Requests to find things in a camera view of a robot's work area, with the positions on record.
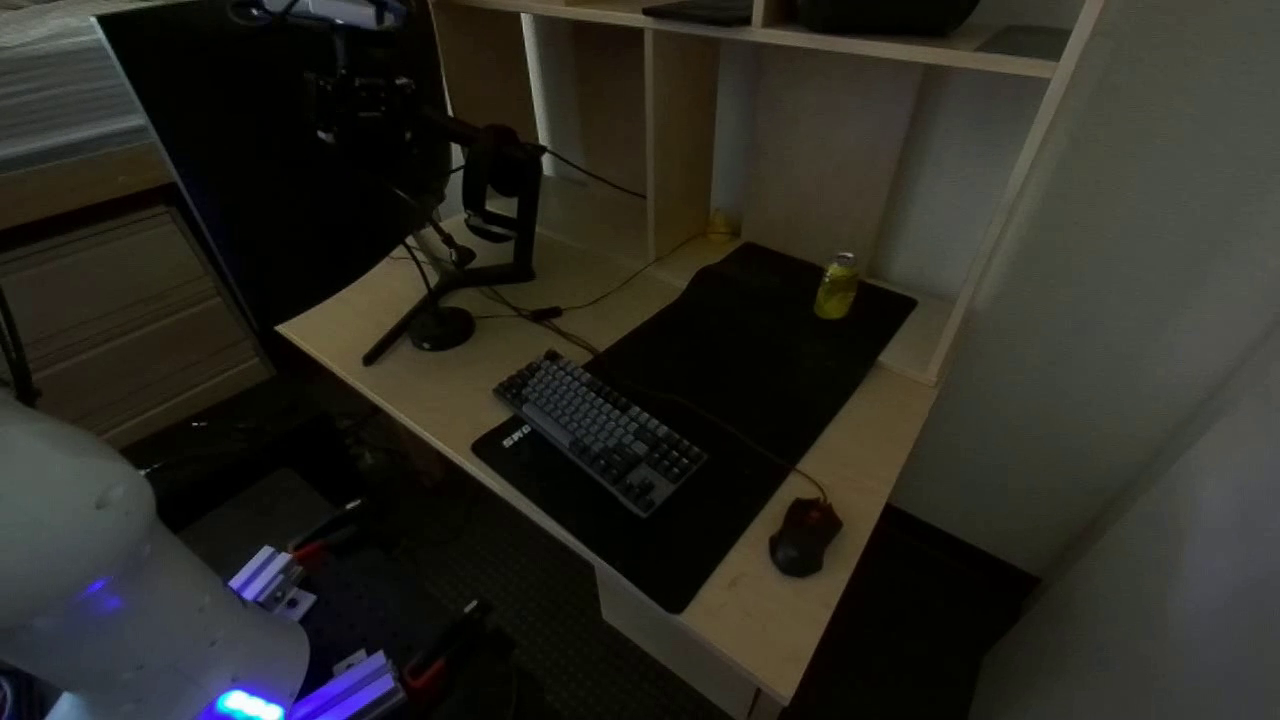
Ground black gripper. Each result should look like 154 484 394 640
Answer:
310 54 479 269

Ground black and silver headphones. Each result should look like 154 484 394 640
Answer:
457 120 550 248

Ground black gooseneck desk lamp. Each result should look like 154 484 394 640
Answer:
399 134 655 357

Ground curved black computer monitor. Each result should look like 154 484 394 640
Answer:
97 0 451 332

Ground light wooden shelf unit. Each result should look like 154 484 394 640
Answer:
424 0 1112 391

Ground grey mechanical keyboard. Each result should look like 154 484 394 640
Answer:
489 349 715 523

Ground brown wooden cabinet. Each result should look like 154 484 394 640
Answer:
0 138 280 453

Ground large black desk mat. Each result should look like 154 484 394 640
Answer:
470 235 926 620

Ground white clamp block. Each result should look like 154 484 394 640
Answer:
226 536 325 623
284 648 407 720

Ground white ribbed panel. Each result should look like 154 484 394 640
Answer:
0 8 173 172

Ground small yellow bottle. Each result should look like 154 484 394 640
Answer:
813 248 869 327

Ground black and red mouse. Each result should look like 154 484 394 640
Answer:
763 491 847 581

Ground black bag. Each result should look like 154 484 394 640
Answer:
791 0 987 41

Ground dark lamp cord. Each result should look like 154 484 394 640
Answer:
472 255 672 360

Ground red black cable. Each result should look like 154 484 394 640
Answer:
396 590 494 698
284 491 371 562

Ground thin mouse cable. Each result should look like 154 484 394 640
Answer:
791 462 843 518

